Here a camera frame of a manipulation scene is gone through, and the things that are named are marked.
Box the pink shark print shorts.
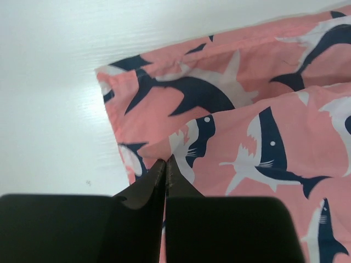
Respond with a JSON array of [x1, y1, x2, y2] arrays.
[[96, 6, 350, 262]]

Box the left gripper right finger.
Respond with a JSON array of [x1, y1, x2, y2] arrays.
[[165, 157, 305, 262]]

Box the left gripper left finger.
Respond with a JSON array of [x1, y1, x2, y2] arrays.
[[1, 161, 166, 262]]

